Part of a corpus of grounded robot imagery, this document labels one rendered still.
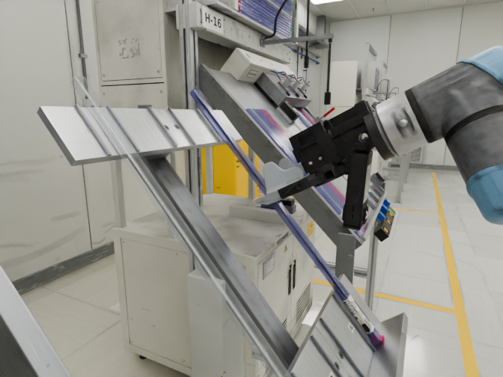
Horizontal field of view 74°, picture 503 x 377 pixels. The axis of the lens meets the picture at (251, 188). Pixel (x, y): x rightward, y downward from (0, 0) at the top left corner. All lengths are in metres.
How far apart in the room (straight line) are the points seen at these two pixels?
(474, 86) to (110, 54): 1.16
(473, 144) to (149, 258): 1.17
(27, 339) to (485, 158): 0.45
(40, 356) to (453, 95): 0.48
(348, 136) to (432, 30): 7.23
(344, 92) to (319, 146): 4.07
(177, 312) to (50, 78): 1.70
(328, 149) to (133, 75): 0.92
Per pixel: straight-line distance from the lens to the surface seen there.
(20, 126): 2.38
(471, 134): 0.43
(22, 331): 0.35
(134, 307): 1.55
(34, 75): 2.45
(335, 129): 0.48
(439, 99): 0.45
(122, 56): 1.32
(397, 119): 0.46
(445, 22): 7.72
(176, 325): 1.43
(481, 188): 0.42
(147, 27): 1.25
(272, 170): 0.51
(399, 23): 7.75
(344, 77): 4.56
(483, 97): 0.45
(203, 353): 0.56
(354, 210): 0.49
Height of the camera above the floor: 1.06
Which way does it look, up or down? 12 degrees down
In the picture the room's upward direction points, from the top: straight up
